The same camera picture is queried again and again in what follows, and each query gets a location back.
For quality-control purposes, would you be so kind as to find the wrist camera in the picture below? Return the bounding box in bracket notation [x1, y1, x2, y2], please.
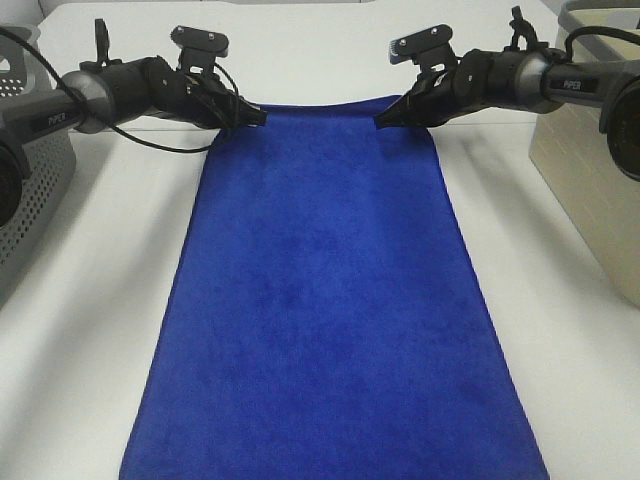
[170, 25, 229, 73]
[389, 24, 457, 71]

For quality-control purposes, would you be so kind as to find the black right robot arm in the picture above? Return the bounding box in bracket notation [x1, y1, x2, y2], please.
[374, 7, 639, 180]

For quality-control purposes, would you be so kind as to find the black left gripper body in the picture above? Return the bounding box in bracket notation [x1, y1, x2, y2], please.
[149, 57, 238, 129]

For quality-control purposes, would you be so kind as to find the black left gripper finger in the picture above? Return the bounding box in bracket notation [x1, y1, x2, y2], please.
[228, 97, 267, 129]

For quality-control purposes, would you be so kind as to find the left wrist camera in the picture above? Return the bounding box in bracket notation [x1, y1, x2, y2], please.
[170, 25, 229, 73]

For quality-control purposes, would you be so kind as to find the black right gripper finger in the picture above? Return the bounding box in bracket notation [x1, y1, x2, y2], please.
[374, 94, 424, 129]

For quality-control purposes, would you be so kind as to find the blue microfiber towel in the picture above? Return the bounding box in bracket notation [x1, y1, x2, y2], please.
[119, 98, 548, 479]

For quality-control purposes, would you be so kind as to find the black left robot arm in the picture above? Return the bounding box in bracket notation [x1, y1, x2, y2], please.
[1, 19, 267, 224]

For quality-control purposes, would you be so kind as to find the grey perforated laundry basket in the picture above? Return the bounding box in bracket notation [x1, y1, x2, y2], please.
[1, 24, 76, 302]

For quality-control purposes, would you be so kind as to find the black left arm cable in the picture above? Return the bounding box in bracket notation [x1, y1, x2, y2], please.
[0, 24, 239, 152]

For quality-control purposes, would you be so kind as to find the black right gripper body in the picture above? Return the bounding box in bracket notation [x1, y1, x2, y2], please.
[407, 49, 500, 127]

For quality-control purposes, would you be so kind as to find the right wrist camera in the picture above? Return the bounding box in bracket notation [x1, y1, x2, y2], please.
[389, 24, 457, 71]

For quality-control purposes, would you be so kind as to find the beige plastic storage bin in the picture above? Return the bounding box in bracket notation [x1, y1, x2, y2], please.
[529, 1, 639, 307]

